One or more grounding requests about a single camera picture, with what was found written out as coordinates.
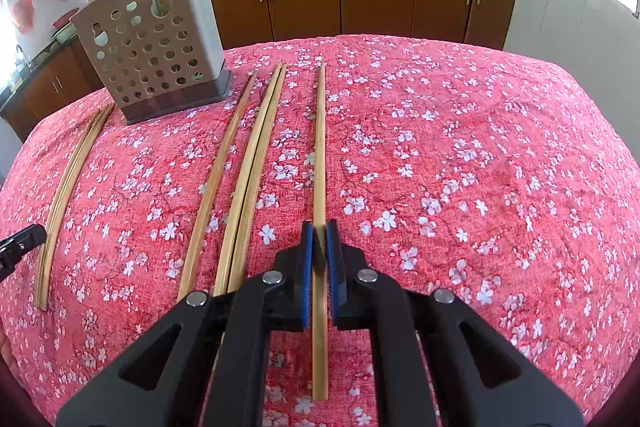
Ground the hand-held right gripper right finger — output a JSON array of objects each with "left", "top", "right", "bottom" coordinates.
[{"left": 325, "top": 219, "right": 586, "bottom": 427}]

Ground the red floral tablecloth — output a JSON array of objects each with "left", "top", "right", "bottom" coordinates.
[{"left": 0, "top": 34, "right": 640, "bottom": 427}]

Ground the green basin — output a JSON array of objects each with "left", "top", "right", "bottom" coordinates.
[{"left": 52, "top": 7, "right": 81, "bottom": 44}]

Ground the hanging red plastic bag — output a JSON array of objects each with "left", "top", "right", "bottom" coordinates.
[{"left": 11, "top": 0, "right": 39, "bottom": 32}]

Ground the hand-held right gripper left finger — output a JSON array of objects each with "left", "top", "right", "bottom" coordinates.
[{"left": 55, "top": 221, "right": 315, "bottom": 427}]

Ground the grey perforated chopstick holder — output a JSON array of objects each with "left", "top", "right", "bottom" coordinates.
[{"left": 71, "top": 0, "right": 232, "bottom": 126}]

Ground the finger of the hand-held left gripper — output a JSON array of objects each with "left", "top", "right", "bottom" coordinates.
[{"left": 0, "top": 224, "right": 48, "bottom": 280}]

